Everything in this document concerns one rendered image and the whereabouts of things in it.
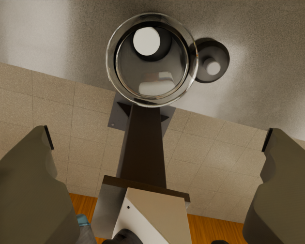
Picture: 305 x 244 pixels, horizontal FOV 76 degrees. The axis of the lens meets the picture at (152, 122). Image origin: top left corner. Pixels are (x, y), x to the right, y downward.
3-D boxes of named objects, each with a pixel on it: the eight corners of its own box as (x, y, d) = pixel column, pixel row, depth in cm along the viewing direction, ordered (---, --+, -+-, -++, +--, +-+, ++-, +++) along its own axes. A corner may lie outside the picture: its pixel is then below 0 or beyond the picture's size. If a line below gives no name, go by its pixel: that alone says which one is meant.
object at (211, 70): (230, 39, 42) (242, 44, 37) (221, 80, 47) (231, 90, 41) (188, 38, 42) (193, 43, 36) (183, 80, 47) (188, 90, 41)
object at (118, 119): (161, 140, 171) (170, 250, 94) (107, 125, 163) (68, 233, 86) (183, 91, 148) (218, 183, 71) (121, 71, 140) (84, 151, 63)
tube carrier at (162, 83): (178, 9, 38) (205, 12, 20) (175, 65, 44) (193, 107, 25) (123, 9, 38) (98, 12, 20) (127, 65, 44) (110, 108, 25)
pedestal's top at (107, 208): (160, 238, 89) (160, 248, 85) (89, 226, 83) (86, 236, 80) (189, 193, 73) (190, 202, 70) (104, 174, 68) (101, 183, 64)
